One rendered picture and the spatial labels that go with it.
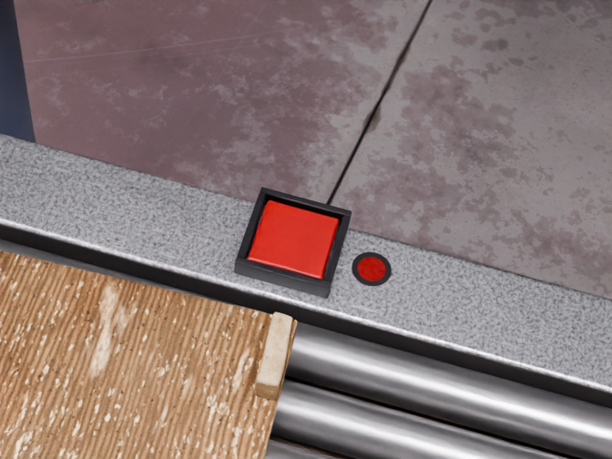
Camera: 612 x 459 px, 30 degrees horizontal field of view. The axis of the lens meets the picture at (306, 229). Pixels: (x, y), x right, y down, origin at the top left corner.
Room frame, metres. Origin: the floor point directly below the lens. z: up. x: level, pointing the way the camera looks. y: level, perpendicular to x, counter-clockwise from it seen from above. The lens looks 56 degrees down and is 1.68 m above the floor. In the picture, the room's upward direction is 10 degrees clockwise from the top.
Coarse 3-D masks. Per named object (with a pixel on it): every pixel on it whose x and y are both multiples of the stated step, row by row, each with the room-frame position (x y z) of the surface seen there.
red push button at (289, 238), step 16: (272, 208) 0.52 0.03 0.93; (288, 208) 0.53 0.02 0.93; (272, 224) 0.51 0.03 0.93; (288, 224) 0.51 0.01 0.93; (304, 224) 0.51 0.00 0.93; (320, 224) 0.52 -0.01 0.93; (336, 224) 0.52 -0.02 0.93; (256, 240) 0.49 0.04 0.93; (272, 240) 0.49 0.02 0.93; (288, 240) 0.49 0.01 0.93; (304, 240) 0.50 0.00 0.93; (320, 240) 0.50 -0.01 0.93; (256, 256) 0.48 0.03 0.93; (272, 256) 0.48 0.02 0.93; (288, 256) 0.48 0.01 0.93; (304, 256) 0.48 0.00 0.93; (320, 256) 0.49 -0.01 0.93; (304, 272) 0.47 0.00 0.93; (320, 272) 0.47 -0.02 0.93
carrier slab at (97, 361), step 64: (0, 256) 0.43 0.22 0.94; (0, 320) 0.38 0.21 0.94; (64, 320) 0.39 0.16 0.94; (128, 320) 0.40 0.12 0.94; (192, 320) 0.41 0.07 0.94; (256, 320) 0.42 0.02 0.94; (0, 384) 0.33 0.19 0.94; (64, 384) 0.34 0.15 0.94; (128, 384) 0.35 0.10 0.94; (192, 384) 0.36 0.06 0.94; (0, 448) 0.28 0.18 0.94; (64, 448) 0.29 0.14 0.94; (128, 448) 0.30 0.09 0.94; (192, 448) 0.31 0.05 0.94; (256, 448) 0.32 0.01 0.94
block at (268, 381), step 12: (276, 312) 0.41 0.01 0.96; (276, 324) 0.40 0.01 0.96; (288, 324) 0.40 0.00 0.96; (276, 336) 0.39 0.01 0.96; (288, 336) 0.39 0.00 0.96; (276, 348) 0.38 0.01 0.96; (288, 348) 0.40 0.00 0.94; (264, 360) 0.37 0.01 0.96; (276, 360) 0.37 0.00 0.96; (264, 372) 0.36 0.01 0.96; (276, 372) 0.36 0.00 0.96; (264, 384) 0.35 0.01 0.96; (276, 384) 0.35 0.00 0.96; (264, 396) 0.35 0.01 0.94; (276, 396) 0.35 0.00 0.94
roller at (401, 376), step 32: (32, 256) 0.45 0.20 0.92; (320, 352) 0.41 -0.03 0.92; (352, 352) 0.41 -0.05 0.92; (384, 352) 0.42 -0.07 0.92; (320, 384) 0.40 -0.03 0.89; (352, 384) 0.39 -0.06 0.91; (384, 384) 0.39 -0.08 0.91; (416, 384) 0.40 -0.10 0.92; (448, 384) 0.40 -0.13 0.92; (480, 384) 0.40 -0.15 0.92; (512, 384) 0.41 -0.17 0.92; (448, 416) 0.38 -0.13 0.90; (480, 416) 0.38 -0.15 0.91; (512, 416) 0.39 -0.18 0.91; (544, 416) 0.39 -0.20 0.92; (576, 416) 0.39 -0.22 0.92; (608, 416) 0.40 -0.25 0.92; (576, 448) 0.37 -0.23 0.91; (608, 448) 0.38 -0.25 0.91
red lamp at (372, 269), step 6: (366, 258) 0.50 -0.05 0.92; (372, 258) 0.50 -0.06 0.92; (360, 264) 0.49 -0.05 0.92; (366, 264) 0.49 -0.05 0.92; (372, 264) 0.50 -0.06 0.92; (378, 264) 0.50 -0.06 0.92; (360, 270) 0.49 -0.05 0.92; (366, 270) 0.49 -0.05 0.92; (372, 270) 0.49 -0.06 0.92; (378, 270) 0.49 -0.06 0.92; (384, 270) 0.49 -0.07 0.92; (366, 276) 0.48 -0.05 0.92; (372, 276) 0.48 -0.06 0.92; (378, 276) 0.49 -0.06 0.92
